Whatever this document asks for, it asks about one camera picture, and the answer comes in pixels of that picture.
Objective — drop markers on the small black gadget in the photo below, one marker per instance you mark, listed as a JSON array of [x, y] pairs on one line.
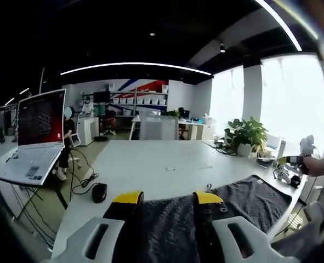
[[296, 181]]

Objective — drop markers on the large potted green plant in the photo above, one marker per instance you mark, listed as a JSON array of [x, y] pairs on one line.
[[249, 131]]

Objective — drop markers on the black wall monitor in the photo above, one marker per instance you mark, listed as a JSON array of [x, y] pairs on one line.
[[101, 97]]

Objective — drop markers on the black computer mouse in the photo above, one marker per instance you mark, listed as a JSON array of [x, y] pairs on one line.
[[99, 193]]

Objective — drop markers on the black ceiling spotlight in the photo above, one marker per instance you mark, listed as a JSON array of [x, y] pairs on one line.
[[222, 48]]

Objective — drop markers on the small potted green plant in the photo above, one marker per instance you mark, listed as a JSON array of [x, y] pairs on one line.
[[170, 113]]

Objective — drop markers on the white low cabinet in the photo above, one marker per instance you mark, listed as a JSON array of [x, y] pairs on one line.
[[196, 131]]

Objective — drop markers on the grey textured towel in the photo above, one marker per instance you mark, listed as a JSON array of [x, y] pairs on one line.
[[249, 197]]

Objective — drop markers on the shelf of white storage boxes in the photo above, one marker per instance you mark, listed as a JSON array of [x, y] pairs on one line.
[[139, 100]]

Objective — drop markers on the white game controller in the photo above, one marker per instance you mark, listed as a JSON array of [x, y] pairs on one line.
[[281, 174]]

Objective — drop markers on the white storage cabinet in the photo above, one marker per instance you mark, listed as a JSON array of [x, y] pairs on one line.
[[87, 131]]

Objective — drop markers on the person's right hand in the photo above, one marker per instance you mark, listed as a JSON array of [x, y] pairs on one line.
[[313, 167]]

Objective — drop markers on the frosted translucent panel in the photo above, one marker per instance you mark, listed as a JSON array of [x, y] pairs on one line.
[[159, 127]]

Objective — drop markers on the white ceiling light strip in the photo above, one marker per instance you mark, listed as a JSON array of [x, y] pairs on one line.
[[139, 63], [299, 46]]

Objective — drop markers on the white visitor chair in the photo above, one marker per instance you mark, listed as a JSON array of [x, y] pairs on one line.
[[75, 139]]

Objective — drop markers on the black laptop stand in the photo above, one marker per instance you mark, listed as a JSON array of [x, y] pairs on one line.
[[61, 198]]

